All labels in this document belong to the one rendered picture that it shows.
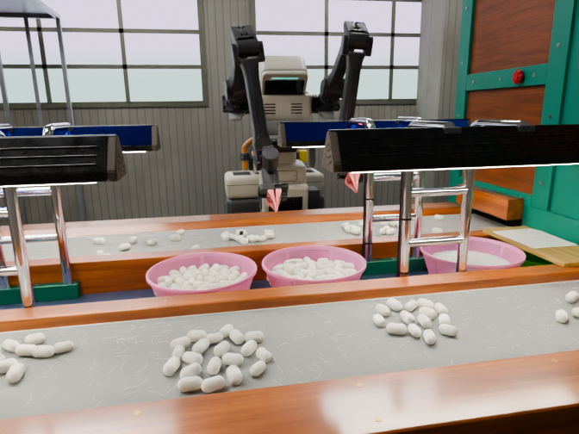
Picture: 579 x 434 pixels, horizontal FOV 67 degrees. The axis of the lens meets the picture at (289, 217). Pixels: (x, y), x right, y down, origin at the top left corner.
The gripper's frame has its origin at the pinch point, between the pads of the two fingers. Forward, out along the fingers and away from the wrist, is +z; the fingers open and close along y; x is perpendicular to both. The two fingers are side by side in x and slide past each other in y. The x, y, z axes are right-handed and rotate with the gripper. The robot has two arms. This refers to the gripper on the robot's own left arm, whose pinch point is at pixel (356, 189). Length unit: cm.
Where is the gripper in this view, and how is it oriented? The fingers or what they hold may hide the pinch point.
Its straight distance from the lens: 162.6
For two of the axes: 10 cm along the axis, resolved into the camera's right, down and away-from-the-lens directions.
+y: 9.9, -0.5, 1.6
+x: -1.0, 6.0, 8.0
